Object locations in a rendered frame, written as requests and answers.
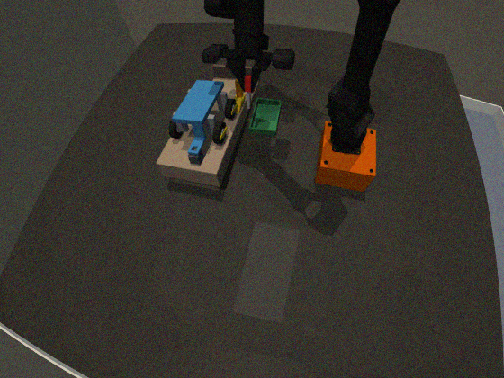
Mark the yellow wedge with orange handle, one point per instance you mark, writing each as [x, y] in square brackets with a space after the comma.
[240, 97]

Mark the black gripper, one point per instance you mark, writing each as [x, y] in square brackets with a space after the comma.
[248, 44]

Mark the tan wooden ramp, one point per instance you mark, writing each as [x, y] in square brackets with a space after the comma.
[208, 168]

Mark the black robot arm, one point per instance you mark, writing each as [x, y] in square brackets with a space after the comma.
[348, 102]

